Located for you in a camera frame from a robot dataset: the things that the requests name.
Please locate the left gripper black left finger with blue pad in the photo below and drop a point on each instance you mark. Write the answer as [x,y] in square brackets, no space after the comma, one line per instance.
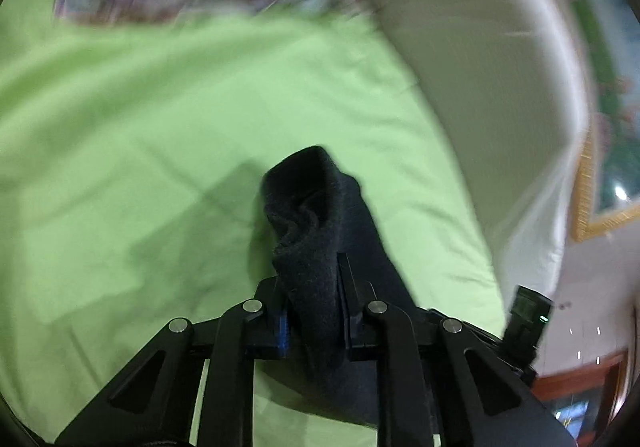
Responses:
[192,384]

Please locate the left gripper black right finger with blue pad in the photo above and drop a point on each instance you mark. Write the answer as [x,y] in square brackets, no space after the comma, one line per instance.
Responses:
[439,380]

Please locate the dark navy pants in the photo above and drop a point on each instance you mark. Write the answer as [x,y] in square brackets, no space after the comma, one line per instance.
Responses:
[317,213]

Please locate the red wooden glass cabinet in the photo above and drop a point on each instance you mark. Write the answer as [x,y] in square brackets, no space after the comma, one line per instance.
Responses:
[586,399]

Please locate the gold framed picture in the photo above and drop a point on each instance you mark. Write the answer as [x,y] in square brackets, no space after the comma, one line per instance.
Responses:
[606,190]

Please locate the light green bed sheet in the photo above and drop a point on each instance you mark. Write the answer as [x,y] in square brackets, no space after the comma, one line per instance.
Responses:
[131,159]

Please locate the green striped blanket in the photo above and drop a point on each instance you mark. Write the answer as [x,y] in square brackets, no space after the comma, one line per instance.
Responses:
[508,81]

